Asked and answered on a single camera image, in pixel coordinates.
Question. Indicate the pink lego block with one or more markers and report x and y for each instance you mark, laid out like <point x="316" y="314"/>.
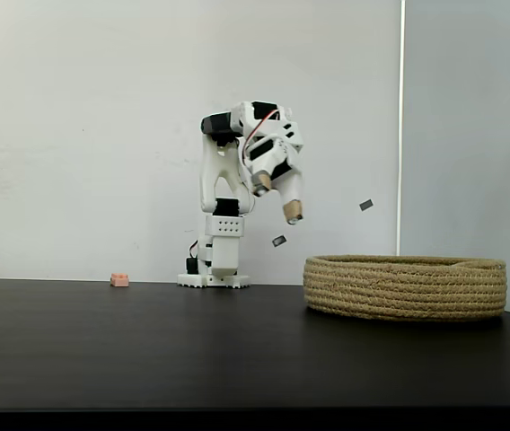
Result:
<point x="119" y="280"/>

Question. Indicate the grey tape piece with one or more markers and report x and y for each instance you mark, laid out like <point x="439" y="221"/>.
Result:
<point x="279" y="240"/>
<point x="366" y="204"/>

